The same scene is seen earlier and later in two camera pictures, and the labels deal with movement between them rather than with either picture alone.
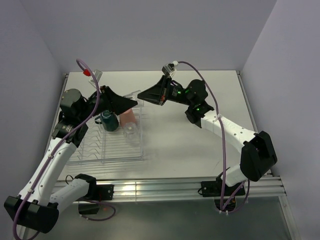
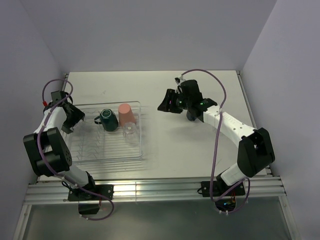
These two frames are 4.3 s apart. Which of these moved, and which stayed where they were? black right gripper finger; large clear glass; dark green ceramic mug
Moved: black right gripper finger
Stayed: large clear glass; dark green ceramic mug
